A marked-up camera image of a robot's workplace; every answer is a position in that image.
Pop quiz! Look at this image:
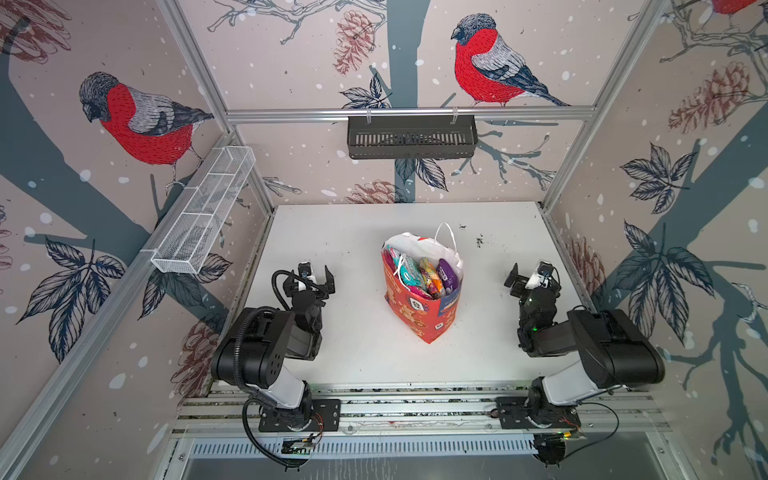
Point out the purple Fox's berries bag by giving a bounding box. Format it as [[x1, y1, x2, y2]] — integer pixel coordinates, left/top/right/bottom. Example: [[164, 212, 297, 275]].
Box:
[[436, 259, 461, 295]]

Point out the teal Fox's candy bag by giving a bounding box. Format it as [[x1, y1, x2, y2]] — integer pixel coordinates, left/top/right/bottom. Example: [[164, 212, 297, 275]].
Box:
[[397, 254, 426, 291]]

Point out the red paper gift bag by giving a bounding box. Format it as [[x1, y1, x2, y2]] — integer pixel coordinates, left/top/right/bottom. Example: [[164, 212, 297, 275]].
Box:
[[381, 232, 464, 344]]

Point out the pink Lay's chips bag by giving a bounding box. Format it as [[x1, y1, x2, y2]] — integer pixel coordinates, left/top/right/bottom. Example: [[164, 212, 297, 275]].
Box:
[[385, 247, 433, 300]]

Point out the orange Fox's candy bag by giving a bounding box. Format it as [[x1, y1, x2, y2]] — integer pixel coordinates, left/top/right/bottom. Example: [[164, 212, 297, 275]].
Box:
[[419, 258, 445, 299]]

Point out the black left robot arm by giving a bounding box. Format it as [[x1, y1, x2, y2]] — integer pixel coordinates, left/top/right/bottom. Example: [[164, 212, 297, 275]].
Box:
[[210, 262, 339, 434]]

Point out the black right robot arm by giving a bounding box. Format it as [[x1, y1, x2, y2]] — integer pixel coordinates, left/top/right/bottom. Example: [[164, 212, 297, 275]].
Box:
[[496, 261, 665, 429]]

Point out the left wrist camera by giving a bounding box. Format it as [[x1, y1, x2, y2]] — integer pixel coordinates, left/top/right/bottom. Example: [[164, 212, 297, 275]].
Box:
[[298, 261, 316, 281]]

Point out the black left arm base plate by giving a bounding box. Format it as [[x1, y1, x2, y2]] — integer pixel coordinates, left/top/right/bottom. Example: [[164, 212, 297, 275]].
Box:
[[258, 399, 341, 433]]

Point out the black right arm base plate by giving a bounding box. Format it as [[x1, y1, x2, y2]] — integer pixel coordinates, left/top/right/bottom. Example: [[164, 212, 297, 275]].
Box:
[[494, 396, 581, 430]]

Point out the black wall basket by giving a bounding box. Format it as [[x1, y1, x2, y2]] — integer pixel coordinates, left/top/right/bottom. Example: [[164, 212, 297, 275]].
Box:
[[347, 115, 478, 160]]

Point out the aluminium mounting rail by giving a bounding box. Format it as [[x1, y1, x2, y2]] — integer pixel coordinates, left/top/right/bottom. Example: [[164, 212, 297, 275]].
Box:
[[170, 382, 672, 438]]

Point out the aluminium frame crossbar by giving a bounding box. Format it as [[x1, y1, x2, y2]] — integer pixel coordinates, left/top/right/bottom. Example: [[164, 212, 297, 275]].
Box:
[[225, 106, 597, 125]]

